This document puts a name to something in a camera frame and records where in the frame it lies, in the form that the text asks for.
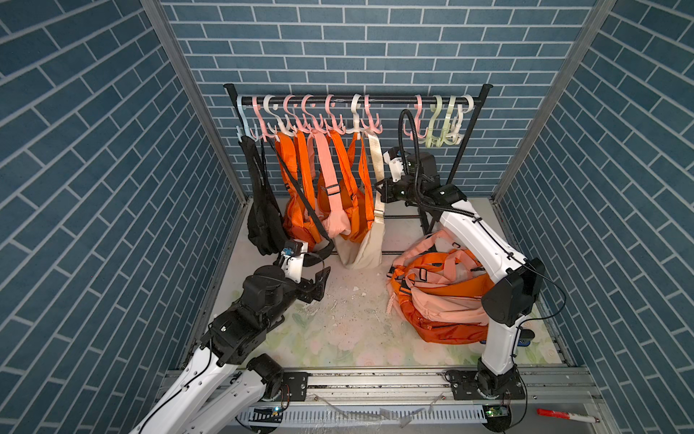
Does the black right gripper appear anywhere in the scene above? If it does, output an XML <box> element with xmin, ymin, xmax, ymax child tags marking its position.
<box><xmin>373</xmin><ymin>179</ymin><xmax>421</xmax><ymax>209</ymax></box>

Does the beige bag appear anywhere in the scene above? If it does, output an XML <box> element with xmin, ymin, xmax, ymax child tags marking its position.
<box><xmin>336</xmin><ymin>133</ymin><xmax>385</xmax><ymax>269</ymax></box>

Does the bright orange crescent bag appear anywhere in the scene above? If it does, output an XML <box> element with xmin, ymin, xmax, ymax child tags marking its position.
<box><xmin>389</xmin><ymin>249</ymin><xmax>494</xmax><ymax>299</ymax></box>

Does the dark orange bag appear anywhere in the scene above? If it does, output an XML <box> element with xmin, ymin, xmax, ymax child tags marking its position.
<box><xmin>397</xmin><ymin>296</ymin><xmax>489</xmax><ymax>345</ymax></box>

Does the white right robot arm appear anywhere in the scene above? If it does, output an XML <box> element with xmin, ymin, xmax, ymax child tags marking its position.
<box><xmin>380</xmin><ymin>137</ymin><xmax>545</xmax><ymax>399</ymax></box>

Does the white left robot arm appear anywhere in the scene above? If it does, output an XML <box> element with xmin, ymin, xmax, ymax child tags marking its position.
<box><xmin>133</xmin><ymin>265</ymin><xmax>331</xmax><ymax>433</ymax></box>

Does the green hook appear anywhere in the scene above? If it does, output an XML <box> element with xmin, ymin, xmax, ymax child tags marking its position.
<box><xmin>437</xmin><ymin>96</ymin><xmax>457</xmax><ymax>148</ymax></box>
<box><xmin>425</xmin><ymin>95</ymin><xmax>443</xmax><ymax>148</ymax></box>

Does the white hook right end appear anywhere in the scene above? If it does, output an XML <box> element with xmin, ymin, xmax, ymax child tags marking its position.
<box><xmin>448</xmin><ymin>95</ymin><xmax>475</xmax><ymax>145</ymax></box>

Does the orange bag left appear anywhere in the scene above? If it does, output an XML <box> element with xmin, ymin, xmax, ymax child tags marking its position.
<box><xmin>275</xmin><ymin>131</ymin><xmax>323</xmax><ymax>251</ymax></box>

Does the black bag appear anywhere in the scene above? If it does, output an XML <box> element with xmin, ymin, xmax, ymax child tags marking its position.
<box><xmin>239</xmin><ymin>136</ymin><xmax>334</xmax><ymax>267</ymax></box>

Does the pink hook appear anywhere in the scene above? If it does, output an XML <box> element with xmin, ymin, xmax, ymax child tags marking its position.
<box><xmin>402</xmin><ymin>95</ymin><xmax>428</xmax><ymax>140</ymax></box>

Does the light blue hook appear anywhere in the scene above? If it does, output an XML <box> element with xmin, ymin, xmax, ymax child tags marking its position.
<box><xmin>235</xmin><ymin>95</ymin><xmax>257</xmax><ymax>140</ymax></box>

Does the black clothes rack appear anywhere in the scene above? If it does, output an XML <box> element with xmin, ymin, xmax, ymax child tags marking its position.
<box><xmin>224</xmin><ymin>83</ymin><xmax>493</xmax><ymax>207</ymax></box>

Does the red white marker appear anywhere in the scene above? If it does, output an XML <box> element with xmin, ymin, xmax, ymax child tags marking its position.
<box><xmin>536</xmin><ymin>409</ymin><xmax>600</xmax><ymax>424</ymax></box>

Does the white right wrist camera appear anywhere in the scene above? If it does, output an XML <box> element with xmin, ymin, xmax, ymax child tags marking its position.
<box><xmin>383</xmin><ymin>148</ymin><xmax>405</xmax><ymax>183</ymax></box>

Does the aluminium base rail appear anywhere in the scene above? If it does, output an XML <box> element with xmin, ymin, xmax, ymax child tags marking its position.
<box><xmin>221</xmin><ymin>366</ymin><xmax>617</xmax><ymax>433</ymax></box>

